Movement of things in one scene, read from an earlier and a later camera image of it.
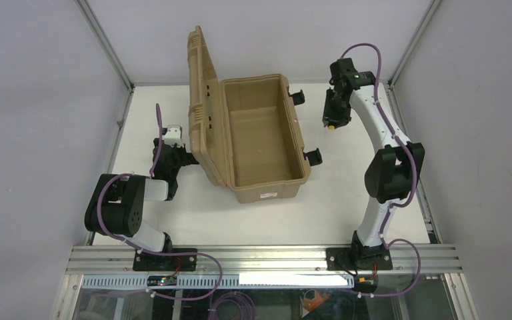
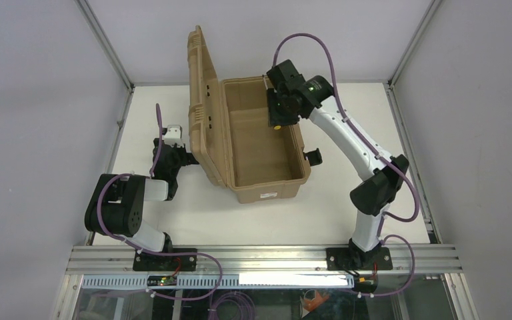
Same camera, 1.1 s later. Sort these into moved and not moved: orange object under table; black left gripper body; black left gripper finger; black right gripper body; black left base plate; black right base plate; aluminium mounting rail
Moved: black right gripper body
Not moved: black left gripper body; black left gripper finger; aluminium mounting rail; black left base plate; black right base plate; orange object under table
